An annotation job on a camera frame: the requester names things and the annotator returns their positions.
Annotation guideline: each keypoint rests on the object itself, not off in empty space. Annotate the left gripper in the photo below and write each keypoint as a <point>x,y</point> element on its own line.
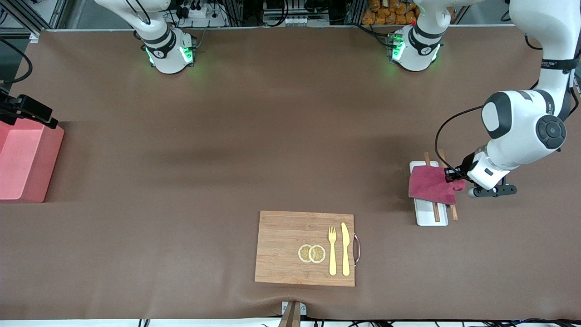
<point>466,164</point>

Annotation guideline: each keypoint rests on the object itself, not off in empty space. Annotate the grey table clamp bracket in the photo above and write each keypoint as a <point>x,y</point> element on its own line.
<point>302,309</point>

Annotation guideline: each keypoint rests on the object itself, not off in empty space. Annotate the pink plastic box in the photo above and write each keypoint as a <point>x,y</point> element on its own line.
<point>27,163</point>

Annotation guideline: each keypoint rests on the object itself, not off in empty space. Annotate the white power strip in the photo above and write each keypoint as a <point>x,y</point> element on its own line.
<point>199,13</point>

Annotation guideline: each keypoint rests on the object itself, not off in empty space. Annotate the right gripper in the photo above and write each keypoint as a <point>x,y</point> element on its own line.
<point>28,108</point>

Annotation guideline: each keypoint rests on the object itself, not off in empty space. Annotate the bamboo cutting board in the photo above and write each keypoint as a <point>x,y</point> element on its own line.
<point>281,245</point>

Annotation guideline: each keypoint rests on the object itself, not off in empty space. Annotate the yellow plastic knife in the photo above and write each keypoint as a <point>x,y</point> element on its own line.
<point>346,250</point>

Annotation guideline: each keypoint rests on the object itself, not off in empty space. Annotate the pink microfibre cloth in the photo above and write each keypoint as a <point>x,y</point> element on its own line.
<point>431,186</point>

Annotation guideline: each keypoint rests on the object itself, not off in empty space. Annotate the yellow plastic fork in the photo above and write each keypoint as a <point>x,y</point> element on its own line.
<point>332,254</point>

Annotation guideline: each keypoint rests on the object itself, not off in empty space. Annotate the lemon slice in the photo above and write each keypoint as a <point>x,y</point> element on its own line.
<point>317,254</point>
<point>302,253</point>

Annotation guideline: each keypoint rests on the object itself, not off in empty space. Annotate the aluminium frame strut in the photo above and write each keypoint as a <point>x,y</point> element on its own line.
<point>27,22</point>

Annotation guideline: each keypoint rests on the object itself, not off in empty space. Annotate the white rectangular tray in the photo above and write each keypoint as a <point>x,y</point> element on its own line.
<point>426,215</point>

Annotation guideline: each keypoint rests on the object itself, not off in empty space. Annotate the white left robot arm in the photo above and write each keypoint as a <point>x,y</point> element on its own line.
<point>517,122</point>

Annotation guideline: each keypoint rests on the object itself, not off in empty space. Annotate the orange packets heap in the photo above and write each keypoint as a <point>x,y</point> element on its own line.
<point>390,11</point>

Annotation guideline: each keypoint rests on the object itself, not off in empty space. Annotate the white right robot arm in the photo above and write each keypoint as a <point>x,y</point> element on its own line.
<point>168,50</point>

